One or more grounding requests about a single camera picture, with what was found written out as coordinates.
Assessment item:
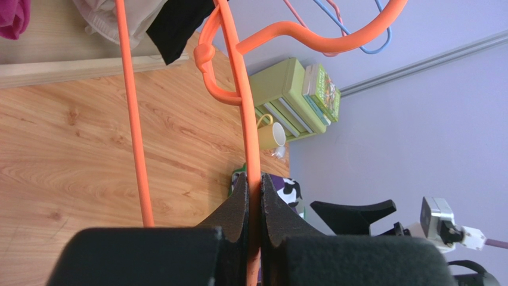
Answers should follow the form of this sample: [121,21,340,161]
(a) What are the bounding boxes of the red wire hanger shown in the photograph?
[282,1,354,60]

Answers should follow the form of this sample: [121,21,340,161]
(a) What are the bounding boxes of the small clear plastic bag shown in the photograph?
[272,146,287,160]

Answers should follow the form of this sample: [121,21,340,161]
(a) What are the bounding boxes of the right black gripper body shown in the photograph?
[375,222,409,237]

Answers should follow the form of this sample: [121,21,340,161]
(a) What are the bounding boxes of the blue wire hanger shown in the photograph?
[312,0,393,55]

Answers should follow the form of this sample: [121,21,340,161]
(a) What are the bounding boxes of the beige trousers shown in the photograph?
[72,0,169,49]

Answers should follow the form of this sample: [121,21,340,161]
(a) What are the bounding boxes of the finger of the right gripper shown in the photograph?
[310,200,397,235]

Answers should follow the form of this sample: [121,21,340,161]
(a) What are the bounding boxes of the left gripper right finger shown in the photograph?
[261,173,324,285]

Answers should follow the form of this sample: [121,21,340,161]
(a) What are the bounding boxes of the green drawer cabinet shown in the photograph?
[249,58,327,142]

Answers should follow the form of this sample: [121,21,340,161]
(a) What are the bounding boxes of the green treehouse book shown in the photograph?
[312,64,340,122]

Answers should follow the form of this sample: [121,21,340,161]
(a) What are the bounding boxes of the black trousers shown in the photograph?
[147,0,215,65]

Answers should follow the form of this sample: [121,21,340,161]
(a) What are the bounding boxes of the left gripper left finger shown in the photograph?
[197,173,250,285]

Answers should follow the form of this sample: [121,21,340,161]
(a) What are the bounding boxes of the orange plastic hanger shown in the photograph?
[115,1,406,285]

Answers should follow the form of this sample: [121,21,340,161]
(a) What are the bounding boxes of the yellow mug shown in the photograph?
[257,114,286,150]

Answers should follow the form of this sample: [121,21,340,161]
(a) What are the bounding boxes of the purple camouflage trousers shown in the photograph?
[231,171,305,219]

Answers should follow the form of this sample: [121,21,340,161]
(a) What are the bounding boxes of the pink trousers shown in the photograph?
[1,0,31,40]

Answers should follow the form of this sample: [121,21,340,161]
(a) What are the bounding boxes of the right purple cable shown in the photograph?
[485,238,508,251]

